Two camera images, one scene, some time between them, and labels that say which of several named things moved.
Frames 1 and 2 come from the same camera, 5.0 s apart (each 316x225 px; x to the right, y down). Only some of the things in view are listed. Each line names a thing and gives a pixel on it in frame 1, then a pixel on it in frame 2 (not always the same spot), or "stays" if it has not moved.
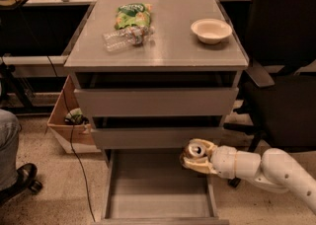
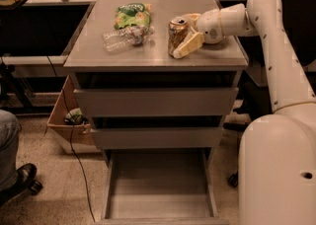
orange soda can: x=195 y=150 to x=176 y=31
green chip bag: x=133 y=14 stays
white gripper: x=224 y=162 to x=209 y=25
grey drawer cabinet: x=156 y=71 stays
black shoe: x=26 y=180 stays
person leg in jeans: x=10 y=129 stays
